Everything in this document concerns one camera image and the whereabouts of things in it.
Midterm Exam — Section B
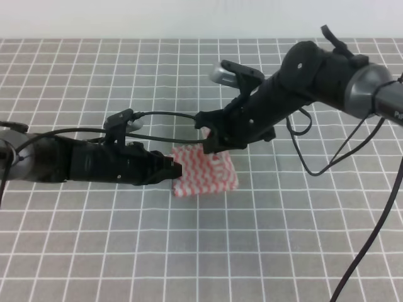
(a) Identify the black left camera cable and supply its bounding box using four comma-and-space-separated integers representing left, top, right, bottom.
0, 111, 210, 208

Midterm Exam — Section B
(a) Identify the pink white wavy striped towel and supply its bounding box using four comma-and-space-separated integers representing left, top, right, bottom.
170, 144, 239, 197

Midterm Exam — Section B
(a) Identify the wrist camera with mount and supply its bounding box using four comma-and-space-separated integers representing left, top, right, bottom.
103, 109, 143, 148
209, 60, 265, 96

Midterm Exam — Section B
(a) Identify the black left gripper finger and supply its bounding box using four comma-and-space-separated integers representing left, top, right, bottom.
150, 165, 182, 184
151, 150, 174, 169

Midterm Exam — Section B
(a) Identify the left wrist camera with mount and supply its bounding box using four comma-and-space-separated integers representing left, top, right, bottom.
103, 109, 143, 148

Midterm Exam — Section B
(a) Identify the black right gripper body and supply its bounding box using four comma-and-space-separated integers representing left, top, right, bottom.
217, 97, 276, 150

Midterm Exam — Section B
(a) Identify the grey grid tablecloth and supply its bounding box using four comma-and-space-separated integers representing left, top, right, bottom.
1, 39, 402, 301

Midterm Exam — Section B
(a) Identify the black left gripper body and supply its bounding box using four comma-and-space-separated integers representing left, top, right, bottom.
68, 144, 164, 186

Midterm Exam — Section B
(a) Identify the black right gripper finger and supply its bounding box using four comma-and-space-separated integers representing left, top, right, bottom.
202, 131, 227, 154
195, 109, 232, 130

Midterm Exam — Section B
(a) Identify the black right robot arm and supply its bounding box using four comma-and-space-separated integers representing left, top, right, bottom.
195, 26, 402, 154

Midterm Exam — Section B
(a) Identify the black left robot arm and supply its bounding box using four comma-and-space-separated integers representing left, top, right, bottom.
1, 122, 182, 186

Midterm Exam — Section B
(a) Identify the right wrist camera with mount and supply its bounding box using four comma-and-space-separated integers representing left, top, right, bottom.
209, 60, 265, 96

